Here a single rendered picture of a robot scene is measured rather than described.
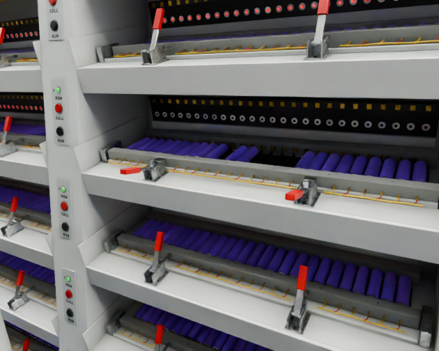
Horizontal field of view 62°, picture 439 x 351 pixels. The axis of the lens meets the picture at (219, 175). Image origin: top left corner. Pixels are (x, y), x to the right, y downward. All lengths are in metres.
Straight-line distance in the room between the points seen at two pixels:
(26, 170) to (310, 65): 0.63
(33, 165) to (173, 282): 0.38
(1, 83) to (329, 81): 0.69
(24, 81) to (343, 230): 0.67
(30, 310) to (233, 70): 0.78
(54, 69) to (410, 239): 0.65
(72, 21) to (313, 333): 0.64
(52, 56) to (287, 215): 0.52
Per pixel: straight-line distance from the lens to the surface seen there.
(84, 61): 0.74
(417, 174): 0.57
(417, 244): 0.50
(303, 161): 0.59
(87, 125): 0.74
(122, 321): 0.88
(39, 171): 0.84
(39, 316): 1.02
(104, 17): 0.79
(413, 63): 0.47
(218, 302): 0.63
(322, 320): 0.60
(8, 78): 0.90
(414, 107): 0.63
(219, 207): 0.56
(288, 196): 0.44
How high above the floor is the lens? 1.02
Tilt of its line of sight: 11 degrees down
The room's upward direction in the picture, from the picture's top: 2 degrees clockwise
